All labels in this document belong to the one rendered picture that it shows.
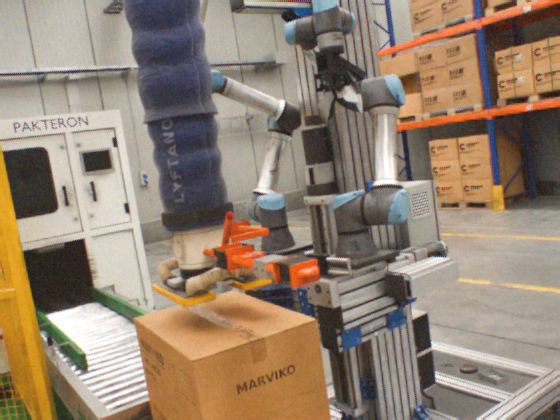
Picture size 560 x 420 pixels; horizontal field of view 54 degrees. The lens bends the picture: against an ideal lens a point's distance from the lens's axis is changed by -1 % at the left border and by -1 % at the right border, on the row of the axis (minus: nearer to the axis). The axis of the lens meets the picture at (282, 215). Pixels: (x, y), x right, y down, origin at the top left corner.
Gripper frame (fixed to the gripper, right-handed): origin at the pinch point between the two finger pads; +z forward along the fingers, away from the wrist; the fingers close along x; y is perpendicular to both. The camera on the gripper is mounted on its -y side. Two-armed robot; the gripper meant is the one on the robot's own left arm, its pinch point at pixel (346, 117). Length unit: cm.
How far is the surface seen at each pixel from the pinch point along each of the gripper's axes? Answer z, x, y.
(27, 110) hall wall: -135, -956, -119
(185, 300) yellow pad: 45, -23, 50
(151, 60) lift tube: -25, -32, 44
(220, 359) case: 60, -8, 50
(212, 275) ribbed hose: 39, -19, 43
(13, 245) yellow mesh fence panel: 31, -151, 73
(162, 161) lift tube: 5, -34, 45
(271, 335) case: 58, -7, 34
